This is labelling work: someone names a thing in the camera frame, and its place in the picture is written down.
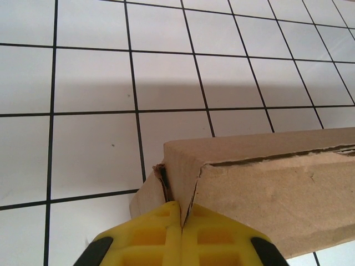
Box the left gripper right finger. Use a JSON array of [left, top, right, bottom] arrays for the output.
[[181, 203, 289, 266]]

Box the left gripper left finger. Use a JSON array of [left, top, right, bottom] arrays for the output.
[[73, 201, 183, 266]]

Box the brown cardboard box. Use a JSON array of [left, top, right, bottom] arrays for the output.
[[129, 127, 355, 260]]

